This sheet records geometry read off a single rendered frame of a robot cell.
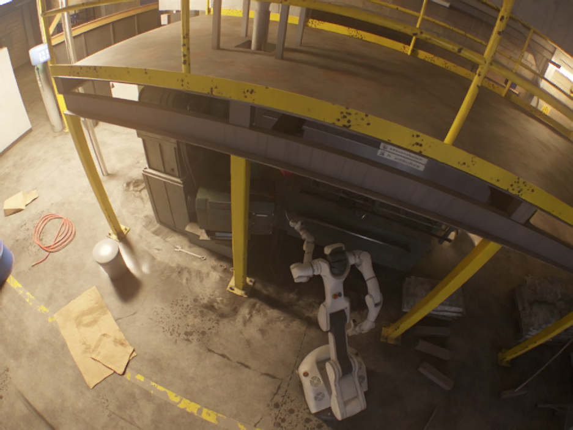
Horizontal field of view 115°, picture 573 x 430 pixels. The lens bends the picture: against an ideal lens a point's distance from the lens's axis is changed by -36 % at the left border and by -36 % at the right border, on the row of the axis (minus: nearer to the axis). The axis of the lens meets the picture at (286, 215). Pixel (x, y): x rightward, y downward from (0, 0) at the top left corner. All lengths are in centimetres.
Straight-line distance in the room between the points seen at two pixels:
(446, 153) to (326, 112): 61
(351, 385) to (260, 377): 84
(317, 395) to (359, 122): 203
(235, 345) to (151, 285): 110
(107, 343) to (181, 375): 83
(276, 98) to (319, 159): 42
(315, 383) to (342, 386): 22
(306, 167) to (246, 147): 37
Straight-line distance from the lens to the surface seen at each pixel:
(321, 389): 245
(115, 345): 305
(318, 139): 257
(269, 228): 277
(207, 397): 273
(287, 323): 289
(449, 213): 175
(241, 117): 154
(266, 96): 141
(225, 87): 150
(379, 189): 162
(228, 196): 258
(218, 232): 288
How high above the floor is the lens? 270
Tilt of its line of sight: 48 degrees down
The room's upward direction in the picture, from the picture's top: 11 degrees clockwise
